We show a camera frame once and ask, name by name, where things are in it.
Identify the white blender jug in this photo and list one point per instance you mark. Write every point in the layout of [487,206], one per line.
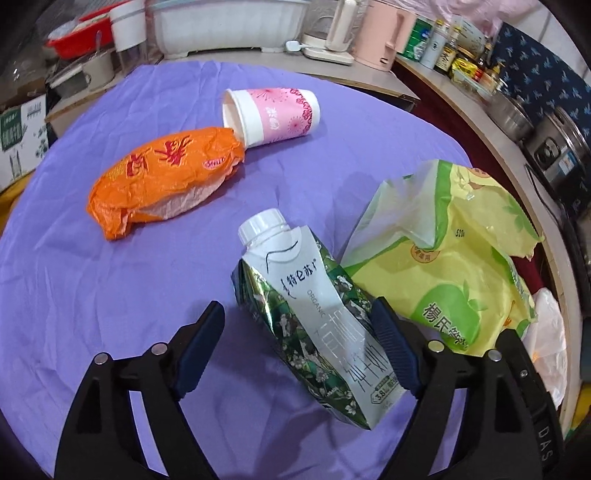
[341,27]

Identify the yellow cloth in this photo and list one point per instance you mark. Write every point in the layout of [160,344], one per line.
[14,194]

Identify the metal spoon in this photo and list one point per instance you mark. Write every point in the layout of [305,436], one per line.
[99,41]

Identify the pink electric kettle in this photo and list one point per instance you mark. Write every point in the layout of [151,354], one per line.
[378,32]

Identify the large orange snack wrapper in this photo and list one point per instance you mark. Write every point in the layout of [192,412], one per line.
[161,170]

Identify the pink floral paper cup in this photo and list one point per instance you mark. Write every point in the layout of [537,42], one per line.
[277,115]

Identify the white canister blue label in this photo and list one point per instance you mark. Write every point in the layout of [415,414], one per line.
[431,48]

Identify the yellow green plastic bag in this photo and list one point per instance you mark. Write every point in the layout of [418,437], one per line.
[438,286]

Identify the clear canister white lid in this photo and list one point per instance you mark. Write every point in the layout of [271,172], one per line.
[129,27]

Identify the amber glass bottle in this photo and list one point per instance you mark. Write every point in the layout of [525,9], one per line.
[491,78]

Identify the steel rice cooker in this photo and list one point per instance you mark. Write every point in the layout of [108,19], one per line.
[554,147]

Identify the white dish drainer with lid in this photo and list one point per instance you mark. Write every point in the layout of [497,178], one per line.
[221,32]

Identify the dark sauce bottle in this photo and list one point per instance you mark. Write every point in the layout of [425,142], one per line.
[485,57]

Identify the glass bottle yellow label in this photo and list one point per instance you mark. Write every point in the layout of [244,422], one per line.
[448,55]

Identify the green printed box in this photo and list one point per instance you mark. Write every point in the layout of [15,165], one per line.
[415,39]

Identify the pink cloth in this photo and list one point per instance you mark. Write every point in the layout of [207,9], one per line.
[485,9]

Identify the printed cardboard box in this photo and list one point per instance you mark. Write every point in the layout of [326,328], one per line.
[23,134]

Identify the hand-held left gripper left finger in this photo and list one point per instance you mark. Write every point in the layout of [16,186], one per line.
[198,346]

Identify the white printed box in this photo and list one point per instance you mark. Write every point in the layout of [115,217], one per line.
[473,32]

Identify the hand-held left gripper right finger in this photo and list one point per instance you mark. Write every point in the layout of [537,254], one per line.
[392,341]

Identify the purple tablecloth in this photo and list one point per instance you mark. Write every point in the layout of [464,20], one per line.
[115,277]

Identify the yellow seasoning packet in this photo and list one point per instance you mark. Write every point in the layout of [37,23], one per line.
[466,69]

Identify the small steel pot with lid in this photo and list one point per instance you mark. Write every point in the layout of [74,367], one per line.
[508,115]

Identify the red plastic basin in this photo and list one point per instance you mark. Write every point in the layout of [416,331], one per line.
[64,46]

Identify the white plastic bag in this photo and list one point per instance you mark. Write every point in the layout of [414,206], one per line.
[549,332]

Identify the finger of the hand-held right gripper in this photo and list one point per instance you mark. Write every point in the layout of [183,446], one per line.
[515,346]

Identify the green white milk carton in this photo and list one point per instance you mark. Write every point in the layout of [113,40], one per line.
[314,314]

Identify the white power plug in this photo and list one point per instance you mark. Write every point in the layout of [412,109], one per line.
[293,45]

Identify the beige cup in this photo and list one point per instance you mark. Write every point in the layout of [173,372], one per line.
[99,71]

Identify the blue leaf patterned cloth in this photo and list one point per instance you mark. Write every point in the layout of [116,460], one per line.
[545,69]

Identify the clear plastic container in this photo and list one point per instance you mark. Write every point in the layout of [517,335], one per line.
[64,81]

